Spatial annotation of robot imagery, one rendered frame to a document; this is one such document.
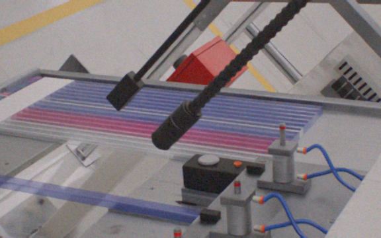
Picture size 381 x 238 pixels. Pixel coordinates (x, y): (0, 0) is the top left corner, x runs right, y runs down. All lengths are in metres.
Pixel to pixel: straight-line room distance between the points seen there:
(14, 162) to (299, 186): 0.44
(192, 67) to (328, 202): 0.88
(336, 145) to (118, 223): 0.32
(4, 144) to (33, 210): 1.06
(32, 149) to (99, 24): 1.79
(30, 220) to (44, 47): 0.68
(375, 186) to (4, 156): 0.54
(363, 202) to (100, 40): 2.14
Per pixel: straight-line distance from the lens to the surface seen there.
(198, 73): 1.63
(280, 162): 0.80
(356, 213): 0.73
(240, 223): 0.71
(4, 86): 1.34
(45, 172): 2.31
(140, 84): 0.88
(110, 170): 1.89
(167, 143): 0.61
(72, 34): 2.76
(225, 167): 0.90
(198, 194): 0.92
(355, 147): 1.06
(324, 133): 1.10
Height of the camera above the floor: 1.62
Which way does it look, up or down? 35 degrees down
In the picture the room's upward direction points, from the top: 45 degrees clockwise
